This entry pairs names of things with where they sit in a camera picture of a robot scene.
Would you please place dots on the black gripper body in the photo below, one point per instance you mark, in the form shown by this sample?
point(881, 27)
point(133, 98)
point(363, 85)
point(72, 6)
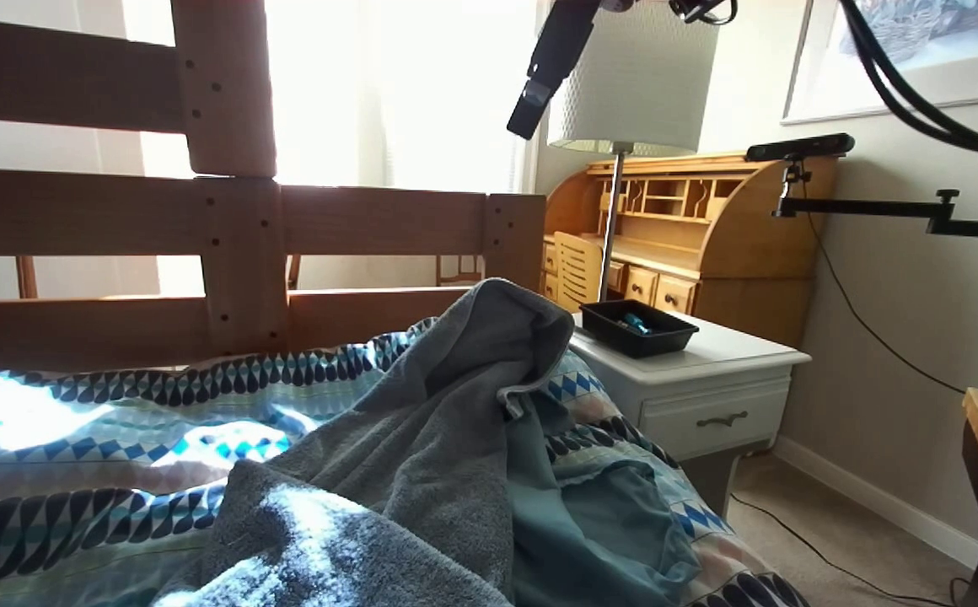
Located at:
point(584, 15)

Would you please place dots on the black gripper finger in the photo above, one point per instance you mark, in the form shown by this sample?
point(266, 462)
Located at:
point(545, 85)

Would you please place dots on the grey blue terry towel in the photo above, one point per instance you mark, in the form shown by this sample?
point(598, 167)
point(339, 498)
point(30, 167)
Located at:
point(398, 475)

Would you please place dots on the white shade table lamp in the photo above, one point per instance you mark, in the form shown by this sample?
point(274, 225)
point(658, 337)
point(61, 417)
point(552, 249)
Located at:
point(646, 103)

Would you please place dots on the white sheer window curtain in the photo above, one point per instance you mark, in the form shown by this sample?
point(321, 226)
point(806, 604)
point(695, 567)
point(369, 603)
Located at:
point(376, 89)

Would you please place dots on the wooden rolltop desk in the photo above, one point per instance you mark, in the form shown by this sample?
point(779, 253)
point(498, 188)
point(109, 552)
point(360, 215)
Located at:
point(726, 240)

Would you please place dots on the small blue item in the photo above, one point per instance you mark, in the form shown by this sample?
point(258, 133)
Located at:
point(635, 324)

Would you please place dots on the black plastic tray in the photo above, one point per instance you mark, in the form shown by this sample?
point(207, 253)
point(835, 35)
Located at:
point(640, 329)

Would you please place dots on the white nightstand with drawer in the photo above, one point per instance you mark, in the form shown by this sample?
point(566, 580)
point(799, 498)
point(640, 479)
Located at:
point(695, 392)

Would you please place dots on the blue patterned bedspread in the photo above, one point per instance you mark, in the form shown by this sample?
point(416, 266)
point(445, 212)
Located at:
point(97, 449)

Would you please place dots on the black stereo camera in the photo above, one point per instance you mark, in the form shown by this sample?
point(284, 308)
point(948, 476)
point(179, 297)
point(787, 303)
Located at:
point(799, 145)

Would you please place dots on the wooden bunk bed frame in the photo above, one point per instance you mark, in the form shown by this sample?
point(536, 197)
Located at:
point(229, 225)

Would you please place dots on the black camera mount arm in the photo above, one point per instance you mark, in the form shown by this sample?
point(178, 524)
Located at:
point(881, 212)

